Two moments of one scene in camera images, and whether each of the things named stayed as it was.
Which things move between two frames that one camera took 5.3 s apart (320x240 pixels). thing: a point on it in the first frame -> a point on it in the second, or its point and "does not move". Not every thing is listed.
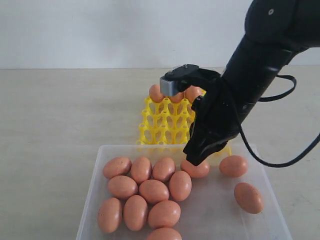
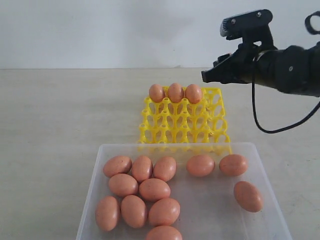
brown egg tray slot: x=155 y=93 does not move
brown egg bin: x=234 y=166 does not move
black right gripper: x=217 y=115 -> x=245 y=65
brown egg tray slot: x=192 y=92 does not move
